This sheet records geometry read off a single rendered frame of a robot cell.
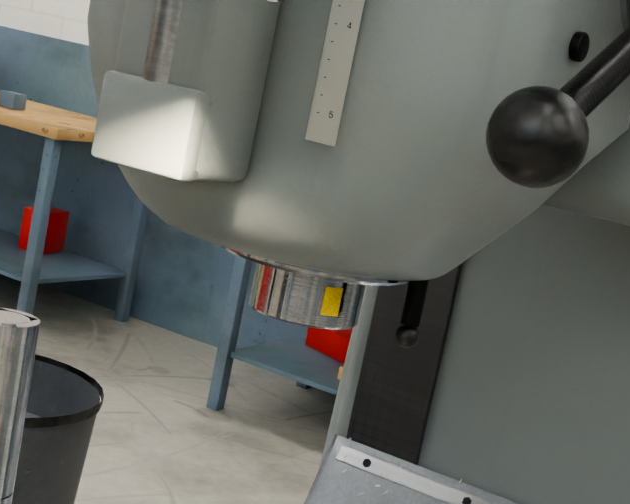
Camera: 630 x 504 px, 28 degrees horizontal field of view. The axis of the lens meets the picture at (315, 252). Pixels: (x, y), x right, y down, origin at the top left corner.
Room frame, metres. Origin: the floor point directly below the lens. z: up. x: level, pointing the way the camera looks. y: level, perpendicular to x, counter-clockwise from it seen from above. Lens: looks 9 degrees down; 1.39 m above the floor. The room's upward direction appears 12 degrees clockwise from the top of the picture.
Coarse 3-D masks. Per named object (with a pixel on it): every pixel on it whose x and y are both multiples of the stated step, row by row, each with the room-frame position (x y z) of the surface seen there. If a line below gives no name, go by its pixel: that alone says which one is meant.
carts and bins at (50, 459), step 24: (48, 360) 2.64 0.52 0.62; (48, 384) 2.62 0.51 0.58; (72, 384) 2.59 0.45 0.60; (96, 384) 2.54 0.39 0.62; (48, 408) 2.62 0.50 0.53; (72, 408) 2.58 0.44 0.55; (96, 408) 2.38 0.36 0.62; (24, 432) 2.23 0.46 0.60; (48, 432) 2.26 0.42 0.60; (72, 432) 2.32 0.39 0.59; (24, 456) 2.24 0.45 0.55; (48, 456) 2.28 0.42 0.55; (72, 456) 2.34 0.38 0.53; (24, 480) 2.25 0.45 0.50; (48, 480) 2.29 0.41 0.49; (72, 480) 2.37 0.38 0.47
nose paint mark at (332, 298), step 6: (330, 288) 0.50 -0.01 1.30; (336, 288) 0.50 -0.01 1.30; (342, 288) 0.50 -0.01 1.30; (330, 294) 0.50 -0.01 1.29; (336, 294) 0.50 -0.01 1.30; (324, 300) 0.50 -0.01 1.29; (330, 300) 0.50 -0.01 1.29; (336, 300) 0.50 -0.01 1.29; (324, 306) 0.50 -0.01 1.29; (330, 306) 0.50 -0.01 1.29; (336, 306) 0.50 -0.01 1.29; (324, 312) 0.50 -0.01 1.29; (330, 312) 0.50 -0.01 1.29; (336, 312) 0.50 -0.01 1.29
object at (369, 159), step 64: (320, 0) 0.43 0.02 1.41; (384, 0) 0.42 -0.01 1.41; (448, 0) 0.42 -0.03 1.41; (512, 0) 0.43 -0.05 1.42; (576, 0) 0.46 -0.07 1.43; (320, 64) 0.43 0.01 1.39; (384, 64) 0.42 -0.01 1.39; (448, 64) 0.42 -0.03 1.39; (512, 64) 0.43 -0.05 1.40; (576, 64) 0.47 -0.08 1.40; (256, 128) 0.44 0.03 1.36; (320, 128) 0.42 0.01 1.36; (384, 128) 0.42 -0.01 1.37; (448, 128) 0.42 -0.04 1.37; (192, 192) 0.45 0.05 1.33; (256, 192) 0.44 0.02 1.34; (320, 192) 0.43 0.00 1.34; (384, 192) 0.43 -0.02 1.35; (448, 192) 0.44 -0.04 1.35; (512, 192) 0.47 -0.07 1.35; (320, 256) 0.44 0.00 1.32; (384, 256) 0.45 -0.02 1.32; (448, 256) 0.48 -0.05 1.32
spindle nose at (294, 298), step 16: (256, 272) 0.52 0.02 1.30; (272, 272) 0.51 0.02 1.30; (288, 272) 0.50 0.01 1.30; (256, 288) 0.51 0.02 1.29; (272, 288) 0.50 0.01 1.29; (288, 288) 0.50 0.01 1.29; (304, 288) 0.50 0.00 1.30; (320, 288) 0.50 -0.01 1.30; (352, 288) 0.51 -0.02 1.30; (256, 304) 0.51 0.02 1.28; (272, 304) 0.50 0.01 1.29; (288, 304) 0.50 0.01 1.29; (304, 304) 0.50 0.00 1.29; (320, 304) 0.50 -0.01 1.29; (352, 304) 0.51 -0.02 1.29; (288, 320) 0.50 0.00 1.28; (304, 320) 0.50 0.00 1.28; (320, 320) 0.50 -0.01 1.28; (336, 320) 0.51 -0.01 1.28; (352, 320) 0.51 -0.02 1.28
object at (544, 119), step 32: (608, 64) 0.41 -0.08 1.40; (512, 96) 0.37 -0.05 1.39; (544, 96) 0.36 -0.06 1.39; (576, 96) 0.38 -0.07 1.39; (512, 128) 0.36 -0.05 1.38; (544, 128) 0.36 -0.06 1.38; (576, 128) 0.36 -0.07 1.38; (512, 160) 0.36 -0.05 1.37; (544, 160) 0.36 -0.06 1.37; (576, 160) 0.36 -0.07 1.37
